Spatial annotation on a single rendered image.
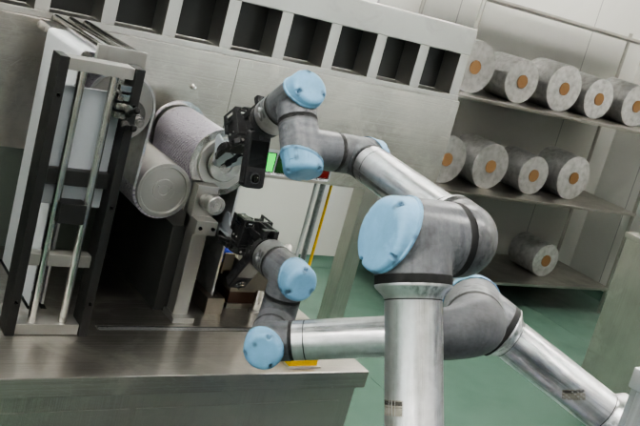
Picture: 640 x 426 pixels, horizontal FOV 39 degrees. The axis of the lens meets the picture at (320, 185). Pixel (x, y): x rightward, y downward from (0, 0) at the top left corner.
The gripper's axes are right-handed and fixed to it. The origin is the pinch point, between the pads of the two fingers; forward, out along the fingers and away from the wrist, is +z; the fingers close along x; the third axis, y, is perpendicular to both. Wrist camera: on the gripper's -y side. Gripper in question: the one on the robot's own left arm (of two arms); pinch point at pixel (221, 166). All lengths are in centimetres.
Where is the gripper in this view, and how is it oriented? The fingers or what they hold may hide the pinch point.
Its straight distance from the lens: 194.7
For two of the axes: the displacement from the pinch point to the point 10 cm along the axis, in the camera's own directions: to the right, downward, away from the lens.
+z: -5.5, 3.5, 7.6
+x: -8.3, -1.0, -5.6
